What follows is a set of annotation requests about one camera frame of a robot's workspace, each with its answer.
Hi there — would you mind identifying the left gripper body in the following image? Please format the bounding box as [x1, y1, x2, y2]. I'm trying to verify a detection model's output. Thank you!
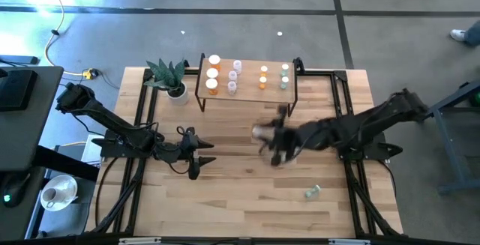
[159, 127, 200, 181]

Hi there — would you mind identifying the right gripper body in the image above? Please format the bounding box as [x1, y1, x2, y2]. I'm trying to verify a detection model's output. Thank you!
[271, 105, 305, 166]

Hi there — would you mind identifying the wooden shelf with black legs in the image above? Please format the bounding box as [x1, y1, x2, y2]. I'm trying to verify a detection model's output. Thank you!
[193, 52, 305, 118]

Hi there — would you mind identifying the snake plant in white pot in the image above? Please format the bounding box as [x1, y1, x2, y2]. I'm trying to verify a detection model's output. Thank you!
[143, 58, 191, 106]

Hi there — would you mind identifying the white floor box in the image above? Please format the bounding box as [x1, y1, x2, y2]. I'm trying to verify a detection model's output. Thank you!
[80, 134, 103, 166]

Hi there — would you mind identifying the white mug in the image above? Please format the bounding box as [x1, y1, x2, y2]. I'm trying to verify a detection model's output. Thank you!
[40, 187, 63, 211]

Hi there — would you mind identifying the dark grey desk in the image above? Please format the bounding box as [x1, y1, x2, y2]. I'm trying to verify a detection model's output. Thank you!
[0, 64, 101, 241]

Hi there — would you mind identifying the black computer mouse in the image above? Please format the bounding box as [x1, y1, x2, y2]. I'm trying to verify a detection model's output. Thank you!
[1, 172, 31, 208]

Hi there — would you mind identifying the black flat device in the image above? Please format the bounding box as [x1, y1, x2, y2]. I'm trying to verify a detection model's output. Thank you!
[0, 68, 39, 112]

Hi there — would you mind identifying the black bar device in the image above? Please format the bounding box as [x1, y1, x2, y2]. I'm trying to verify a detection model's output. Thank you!
[0, 54, 40, 66]

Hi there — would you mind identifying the person's shoe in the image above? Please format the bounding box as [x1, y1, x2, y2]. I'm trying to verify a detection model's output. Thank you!
[449, 28, 467, 43]

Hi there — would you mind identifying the person's leg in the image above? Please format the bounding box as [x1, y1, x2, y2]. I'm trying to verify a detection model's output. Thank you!
[463, 19, 480, 47]

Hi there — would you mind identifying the black aluminium table frame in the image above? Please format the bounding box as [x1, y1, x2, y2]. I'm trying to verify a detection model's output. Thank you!
[85, 67, 405, 238]

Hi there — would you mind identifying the silver frame bracket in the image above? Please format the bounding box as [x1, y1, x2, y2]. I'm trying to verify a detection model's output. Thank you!
[328, 238, 371, 245]
[118, 237, 162, 245]

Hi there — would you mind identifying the grey metal cart frame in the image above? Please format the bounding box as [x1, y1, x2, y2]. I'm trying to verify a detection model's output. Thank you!
[412, 76, 480, 196]

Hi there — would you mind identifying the yellow floor cable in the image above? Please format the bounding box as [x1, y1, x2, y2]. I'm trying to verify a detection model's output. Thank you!
[40, 0, 93, 77]

